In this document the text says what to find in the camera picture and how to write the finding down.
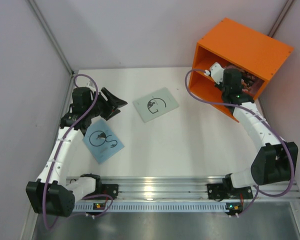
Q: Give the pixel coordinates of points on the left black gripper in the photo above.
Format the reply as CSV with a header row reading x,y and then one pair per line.
x,y
106,105

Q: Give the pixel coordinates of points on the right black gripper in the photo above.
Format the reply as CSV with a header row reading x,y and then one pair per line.
x,y
231,75

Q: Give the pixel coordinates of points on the pink Shakespeare story book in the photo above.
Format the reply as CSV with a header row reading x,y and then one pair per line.
x,y
251,83

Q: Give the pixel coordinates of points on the light blue booklet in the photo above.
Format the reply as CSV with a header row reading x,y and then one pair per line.
x,y
101,141

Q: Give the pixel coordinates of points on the pale green Gatsby book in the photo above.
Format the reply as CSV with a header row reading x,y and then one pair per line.
x,y
155,104

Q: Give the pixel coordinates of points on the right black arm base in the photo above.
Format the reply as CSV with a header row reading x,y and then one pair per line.
x,y
217,192

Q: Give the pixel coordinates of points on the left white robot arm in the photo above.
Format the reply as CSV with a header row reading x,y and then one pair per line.
x,y
50,194

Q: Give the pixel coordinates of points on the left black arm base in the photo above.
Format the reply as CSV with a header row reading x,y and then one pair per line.
x,y
109,189

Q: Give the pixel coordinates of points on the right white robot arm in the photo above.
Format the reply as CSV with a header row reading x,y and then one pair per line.
x,y
276,159

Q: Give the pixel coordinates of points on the orange wooden shelf cabinet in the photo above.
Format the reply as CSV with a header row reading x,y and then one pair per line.
x,y
230,42

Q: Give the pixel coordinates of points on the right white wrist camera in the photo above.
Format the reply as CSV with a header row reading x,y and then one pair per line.
x,y
216,72

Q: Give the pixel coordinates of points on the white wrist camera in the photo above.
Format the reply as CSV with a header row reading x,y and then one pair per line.
x,y
216,72
91,85

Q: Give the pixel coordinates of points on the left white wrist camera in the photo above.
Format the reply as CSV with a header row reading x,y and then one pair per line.
x,y
91,85

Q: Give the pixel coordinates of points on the aluminium mounting rail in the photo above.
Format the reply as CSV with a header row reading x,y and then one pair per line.
x,y
183,195

